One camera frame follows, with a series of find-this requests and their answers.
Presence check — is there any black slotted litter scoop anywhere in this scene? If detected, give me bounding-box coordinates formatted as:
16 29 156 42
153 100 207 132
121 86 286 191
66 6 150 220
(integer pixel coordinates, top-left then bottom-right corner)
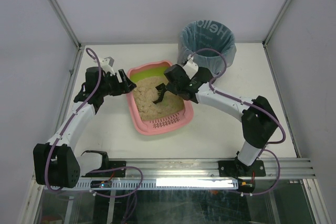
153 83 167 104

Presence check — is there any pink cat litter box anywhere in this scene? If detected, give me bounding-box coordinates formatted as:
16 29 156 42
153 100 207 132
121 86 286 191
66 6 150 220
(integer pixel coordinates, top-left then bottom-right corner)
127 60 194 136

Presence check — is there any black bin with blue liner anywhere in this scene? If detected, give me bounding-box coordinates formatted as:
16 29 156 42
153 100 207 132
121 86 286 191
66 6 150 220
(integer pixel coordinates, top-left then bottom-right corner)
177 20 237 76

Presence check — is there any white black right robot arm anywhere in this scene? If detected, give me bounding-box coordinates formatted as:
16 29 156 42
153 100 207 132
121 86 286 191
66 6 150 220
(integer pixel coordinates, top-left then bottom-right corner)
163 64 279 178

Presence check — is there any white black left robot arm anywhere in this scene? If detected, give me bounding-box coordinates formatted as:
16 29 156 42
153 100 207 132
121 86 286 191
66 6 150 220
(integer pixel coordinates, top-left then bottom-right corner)
33 67 136 190

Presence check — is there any beige pellet cat litter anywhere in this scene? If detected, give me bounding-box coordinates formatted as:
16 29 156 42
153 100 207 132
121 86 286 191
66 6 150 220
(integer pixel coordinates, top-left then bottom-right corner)
132 76 185 121

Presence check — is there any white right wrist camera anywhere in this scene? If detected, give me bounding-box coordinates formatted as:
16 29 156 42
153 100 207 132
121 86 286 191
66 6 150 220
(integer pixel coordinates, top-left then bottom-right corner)
182 55 198 79

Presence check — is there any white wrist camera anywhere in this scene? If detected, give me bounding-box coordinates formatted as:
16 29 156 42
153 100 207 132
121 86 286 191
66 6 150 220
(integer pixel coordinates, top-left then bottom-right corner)
182 55 198 79
100 57 115 76

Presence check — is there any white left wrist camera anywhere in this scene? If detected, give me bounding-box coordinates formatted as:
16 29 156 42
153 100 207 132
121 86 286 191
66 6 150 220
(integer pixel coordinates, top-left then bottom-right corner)
100 57 115 76

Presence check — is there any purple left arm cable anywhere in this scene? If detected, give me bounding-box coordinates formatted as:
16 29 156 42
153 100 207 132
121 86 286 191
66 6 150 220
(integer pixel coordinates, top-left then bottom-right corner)
45 47 144 200

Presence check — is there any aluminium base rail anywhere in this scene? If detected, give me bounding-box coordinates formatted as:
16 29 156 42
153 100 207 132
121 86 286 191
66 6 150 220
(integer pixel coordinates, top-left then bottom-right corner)
34 157 316 182

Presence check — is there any white slotted cable duct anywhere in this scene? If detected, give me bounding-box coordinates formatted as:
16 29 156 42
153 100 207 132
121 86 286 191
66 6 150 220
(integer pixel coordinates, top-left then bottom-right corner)
64 178 238 191

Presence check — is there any aluminium left frame post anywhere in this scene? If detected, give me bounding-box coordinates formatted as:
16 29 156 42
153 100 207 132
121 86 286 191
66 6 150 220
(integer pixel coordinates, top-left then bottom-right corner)
48 0 81 49

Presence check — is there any aluminium frame post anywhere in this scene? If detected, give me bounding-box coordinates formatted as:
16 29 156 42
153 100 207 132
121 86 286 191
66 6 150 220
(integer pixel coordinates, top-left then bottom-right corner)
262 0 293 47
48 0 81 49

